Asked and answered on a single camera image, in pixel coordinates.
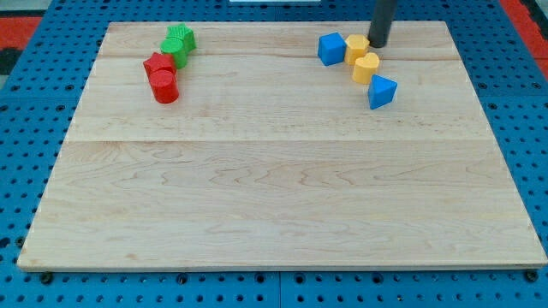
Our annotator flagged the yellow heart block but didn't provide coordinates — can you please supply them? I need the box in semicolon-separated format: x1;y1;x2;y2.
352;52;380;85

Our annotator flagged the light wooden board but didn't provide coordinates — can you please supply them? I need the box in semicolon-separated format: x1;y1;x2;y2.
17;21;547;272

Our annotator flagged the blue cube block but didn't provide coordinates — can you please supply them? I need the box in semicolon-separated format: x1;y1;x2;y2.
318;33;347;66

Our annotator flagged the blue triangle block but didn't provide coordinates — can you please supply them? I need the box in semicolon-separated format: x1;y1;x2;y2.
367;74;397;110

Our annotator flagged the red cylinder block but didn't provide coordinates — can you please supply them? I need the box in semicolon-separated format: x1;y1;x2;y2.
149;70;180;104

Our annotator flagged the yellow pentagon block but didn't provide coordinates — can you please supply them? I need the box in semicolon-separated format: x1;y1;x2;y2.
344;34;369;65

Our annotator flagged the green cylinder block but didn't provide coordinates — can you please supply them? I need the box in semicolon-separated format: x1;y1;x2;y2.
160;38;188;69

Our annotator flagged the red star block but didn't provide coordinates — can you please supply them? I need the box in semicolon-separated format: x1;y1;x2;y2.
143;52;176;78

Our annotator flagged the green star block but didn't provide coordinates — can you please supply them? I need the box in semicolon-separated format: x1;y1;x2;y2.
166;23;196;54

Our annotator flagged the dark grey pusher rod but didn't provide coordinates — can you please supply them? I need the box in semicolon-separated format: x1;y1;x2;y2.
367;0;397;48

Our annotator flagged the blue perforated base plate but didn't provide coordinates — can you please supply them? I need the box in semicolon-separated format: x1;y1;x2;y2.
1;0;547;307

